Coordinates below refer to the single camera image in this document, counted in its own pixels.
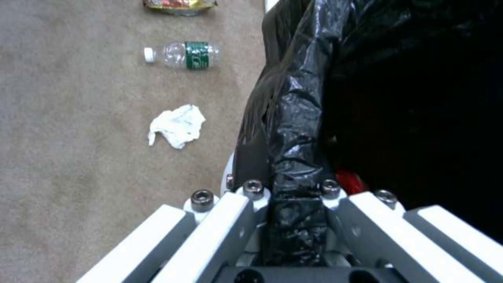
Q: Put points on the crumpled white tissue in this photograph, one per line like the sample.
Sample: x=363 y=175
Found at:
x=177 y=125

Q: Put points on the black plastic trash bag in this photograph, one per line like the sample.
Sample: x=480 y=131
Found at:
x=393 y=88

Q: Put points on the yellow and red snack bag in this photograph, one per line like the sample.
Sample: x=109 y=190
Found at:
x=180 y=6

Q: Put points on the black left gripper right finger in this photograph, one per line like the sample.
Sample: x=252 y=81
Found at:
x=377 y=230

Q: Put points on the red wrapper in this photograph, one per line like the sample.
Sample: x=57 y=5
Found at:
x=351 y=179

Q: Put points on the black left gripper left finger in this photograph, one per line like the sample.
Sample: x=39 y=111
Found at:
x=220 y=224

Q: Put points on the clear bottle with green label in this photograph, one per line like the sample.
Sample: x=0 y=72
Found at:
x=184 y=55

